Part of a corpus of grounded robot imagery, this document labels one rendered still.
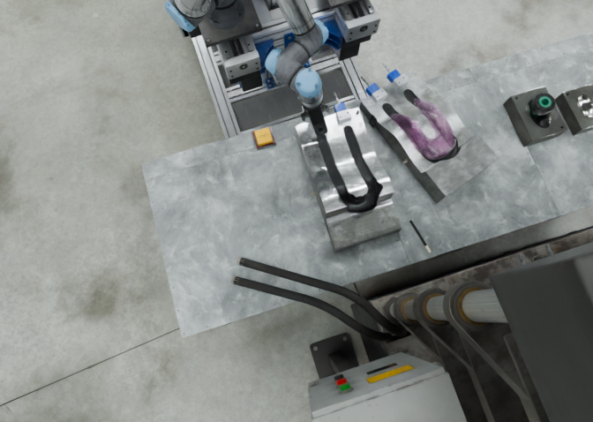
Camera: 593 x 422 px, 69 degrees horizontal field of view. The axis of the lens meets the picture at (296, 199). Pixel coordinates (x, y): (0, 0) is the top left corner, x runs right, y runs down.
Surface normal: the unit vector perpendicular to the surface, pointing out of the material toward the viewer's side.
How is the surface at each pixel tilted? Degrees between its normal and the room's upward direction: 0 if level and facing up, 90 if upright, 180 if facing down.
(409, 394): 0
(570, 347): 90
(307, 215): 0
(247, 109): 0
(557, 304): 90
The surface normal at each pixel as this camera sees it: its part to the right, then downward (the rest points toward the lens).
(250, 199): 0.00, -0.25
